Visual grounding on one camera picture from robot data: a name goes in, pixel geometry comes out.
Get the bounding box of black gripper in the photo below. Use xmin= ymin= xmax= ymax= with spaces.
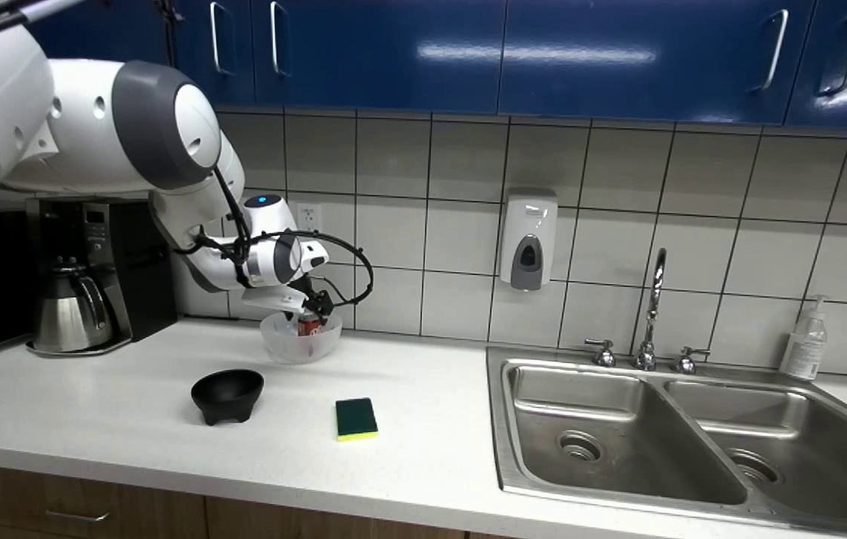
xmin=285 ymin=277 xmax=338 ymax=336

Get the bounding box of clear plastic bowl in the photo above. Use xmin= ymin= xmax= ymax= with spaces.
xmin=257 ymin=309 xmax=343 ymax=366

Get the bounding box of black round bowl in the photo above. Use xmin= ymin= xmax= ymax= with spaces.
xmin=188 ymin=366 xmax=266 ymax=429

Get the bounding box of green black sponge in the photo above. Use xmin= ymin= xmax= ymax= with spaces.
xmin=333 ymin=396 xmax=382 ymax=445

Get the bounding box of black coffee maker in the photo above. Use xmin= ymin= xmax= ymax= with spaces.
xmin=28 ymin=192 xmax=182 ymax=360

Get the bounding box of steel coffee carafe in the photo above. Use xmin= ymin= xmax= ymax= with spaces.
xmin=32 ymin=261 xmax=118 ymax=355

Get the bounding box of brown wooden base cabinet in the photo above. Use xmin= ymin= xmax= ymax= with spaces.
xmin=0 ymin=457 xmax=477 ymax=539

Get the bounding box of chrome faucet knob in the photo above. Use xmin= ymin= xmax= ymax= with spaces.
xmin=581 ymin=336 xmax=619 ymax=369
xmin=673 ymin=345 xmax=713 ymax=376

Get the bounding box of chrome sink faucet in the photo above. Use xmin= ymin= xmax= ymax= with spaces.
xmin=631 ymin=246 xmax=671 ymax=375

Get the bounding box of stainless steel double sink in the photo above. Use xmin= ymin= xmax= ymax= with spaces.
xmin=486 ymin=348 xmax=847 ymax=539

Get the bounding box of clear soap bottle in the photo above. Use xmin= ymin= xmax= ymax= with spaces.
xmin=777 ymin=294 xmax=831 ymax=382

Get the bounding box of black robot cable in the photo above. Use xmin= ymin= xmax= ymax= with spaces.
xmin=176 ymin=164 xmax=376 ymax=309

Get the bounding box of white wall soap dispenser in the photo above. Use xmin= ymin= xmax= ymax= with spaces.
xmin=498 ymin=192 xmax=560 ymax=294

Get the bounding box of silver drawer handle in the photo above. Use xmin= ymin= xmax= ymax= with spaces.
xmin=38 ymin=505 xmax=113 ymax=530

